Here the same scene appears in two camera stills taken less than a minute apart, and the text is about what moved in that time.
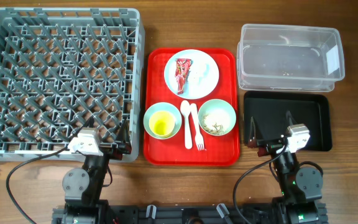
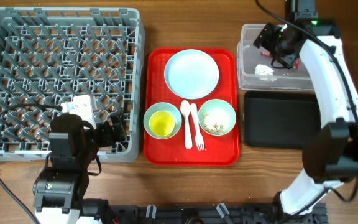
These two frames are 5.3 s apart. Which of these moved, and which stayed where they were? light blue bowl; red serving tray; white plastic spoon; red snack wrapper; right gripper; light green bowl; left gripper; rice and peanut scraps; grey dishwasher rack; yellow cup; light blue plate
Moved: right gripper; left gripper; red snack wrapper
Stayed: light green bowl; grey dishwasher rack; yellow cup; red serving tray; light blue plate; white plastic spoon; light blue bowl; rice and peanut scraps
